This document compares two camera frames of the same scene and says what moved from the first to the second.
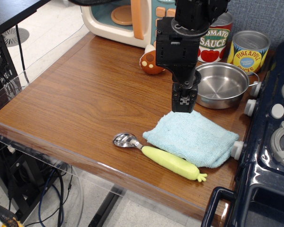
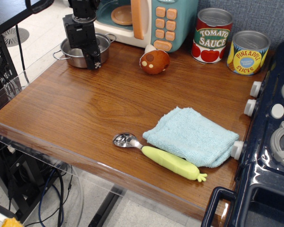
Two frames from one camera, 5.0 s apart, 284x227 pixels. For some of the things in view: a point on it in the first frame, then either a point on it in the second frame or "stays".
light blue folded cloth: (193, 136) stays
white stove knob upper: (255, 89) stays
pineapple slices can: (249, 49) stays
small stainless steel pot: (223, 85) → (75, 56)
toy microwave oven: (131, 22) stays
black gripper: (178, 49) → (82, 34)
